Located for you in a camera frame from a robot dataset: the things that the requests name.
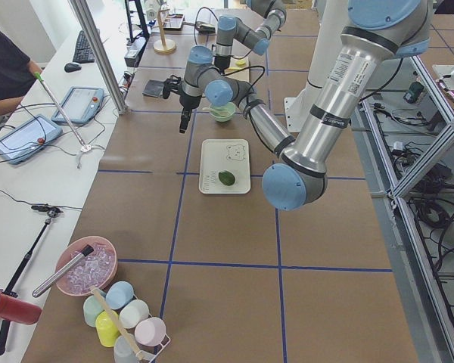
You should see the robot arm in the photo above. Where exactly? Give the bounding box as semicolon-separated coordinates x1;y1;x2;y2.
213;0;287;73
176;1;432;210

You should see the wooden cutting board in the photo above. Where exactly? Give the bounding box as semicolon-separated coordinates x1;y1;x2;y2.
224;56;250;82

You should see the far teach pendant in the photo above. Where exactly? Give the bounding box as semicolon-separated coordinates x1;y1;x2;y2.
61;86;104;125

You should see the red cylinder bottle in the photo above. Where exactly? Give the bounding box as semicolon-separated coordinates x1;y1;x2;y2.
0;292;42;325

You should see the wooden mug tree stand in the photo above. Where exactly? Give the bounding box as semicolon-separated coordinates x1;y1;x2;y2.
153;5;176;55

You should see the pink plastic cup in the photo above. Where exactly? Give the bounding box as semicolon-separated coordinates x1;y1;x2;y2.
134;317;166;346

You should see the grey folded cloth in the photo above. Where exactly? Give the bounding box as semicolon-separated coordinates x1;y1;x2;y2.
142;79;170;99

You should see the pink ice bowl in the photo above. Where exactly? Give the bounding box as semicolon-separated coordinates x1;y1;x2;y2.
56;236;118;296

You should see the metal rod in ice bowl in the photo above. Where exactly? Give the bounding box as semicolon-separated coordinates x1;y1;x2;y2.
32;244;94;298

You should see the black computer mouse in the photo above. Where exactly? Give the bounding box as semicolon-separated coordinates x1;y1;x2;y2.
64;62;82;73

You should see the black tripod stick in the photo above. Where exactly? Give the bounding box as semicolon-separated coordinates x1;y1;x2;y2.
0;204;62;355

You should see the green plastic cup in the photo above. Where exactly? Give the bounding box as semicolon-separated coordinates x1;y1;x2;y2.
82;295;104;327

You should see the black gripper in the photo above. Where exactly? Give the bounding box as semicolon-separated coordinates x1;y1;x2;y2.
215;55;230;74
179;92;201;133

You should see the clear plastic cup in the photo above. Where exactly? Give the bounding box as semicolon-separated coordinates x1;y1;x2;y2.
113;336;139;363

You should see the white wire cup rack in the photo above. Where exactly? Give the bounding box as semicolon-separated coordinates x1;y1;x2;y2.
128;293;173;358

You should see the white plastic cup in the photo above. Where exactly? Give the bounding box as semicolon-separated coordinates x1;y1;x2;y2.
119;299;150;329

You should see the blue plastic cup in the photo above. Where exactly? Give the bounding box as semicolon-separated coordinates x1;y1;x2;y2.
105;281;134;310

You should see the cream bear serving tray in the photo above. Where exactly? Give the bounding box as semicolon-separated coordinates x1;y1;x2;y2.
198;139;250;194

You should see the aluminium frame post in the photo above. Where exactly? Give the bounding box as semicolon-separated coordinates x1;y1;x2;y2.
70;0;128;115

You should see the yellow plastic cup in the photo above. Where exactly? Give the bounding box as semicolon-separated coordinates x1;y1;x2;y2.
95;311;120;348

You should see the mint green bowl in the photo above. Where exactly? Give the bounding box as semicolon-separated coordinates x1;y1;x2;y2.
209;102;236;123

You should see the person in black shirt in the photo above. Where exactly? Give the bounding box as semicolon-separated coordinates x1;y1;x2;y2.
0;30;42;116

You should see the black keyboard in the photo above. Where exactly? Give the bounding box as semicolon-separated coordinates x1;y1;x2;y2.
73;30;95;64

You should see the near teach pendant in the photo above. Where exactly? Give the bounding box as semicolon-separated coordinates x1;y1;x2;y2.
0;114;63;165

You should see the teach pendant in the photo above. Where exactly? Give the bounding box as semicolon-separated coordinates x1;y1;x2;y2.
0;114;63;165
61;86;104;125

